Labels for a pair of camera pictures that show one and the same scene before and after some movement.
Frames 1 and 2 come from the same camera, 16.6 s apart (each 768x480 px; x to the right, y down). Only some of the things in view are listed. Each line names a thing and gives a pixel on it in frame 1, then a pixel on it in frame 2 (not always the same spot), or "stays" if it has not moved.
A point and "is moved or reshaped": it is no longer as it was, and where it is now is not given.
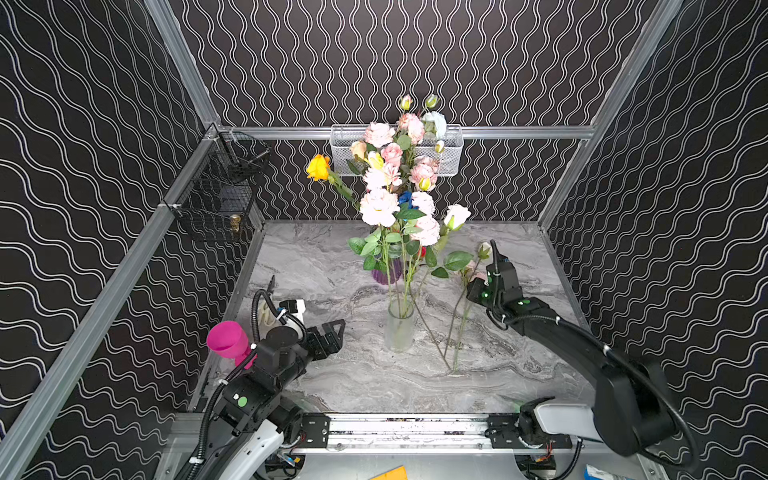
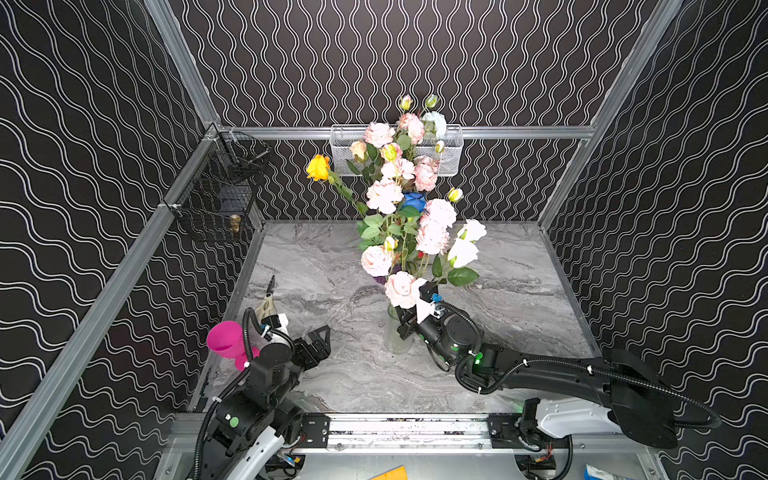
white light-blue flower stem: [435, 122] stays
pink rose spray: [471, 271] → [387, 254]
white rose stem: [455, 216] → [463, 253]
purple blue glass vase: [393, 272] stays
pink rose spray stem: [424, 172] stays
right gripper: [501, 279] → [411, 320]
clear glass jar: [399, 326] stays
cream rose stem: [358, 148] stays
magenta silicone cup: [229, 339] stays
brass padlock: [234, 221] stays
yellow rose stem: [318, 169] stays
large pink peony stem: [410, 130] stays
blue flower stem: [406, 198] is moved or reshaped
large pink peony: [378, 208] is moved or reshaped
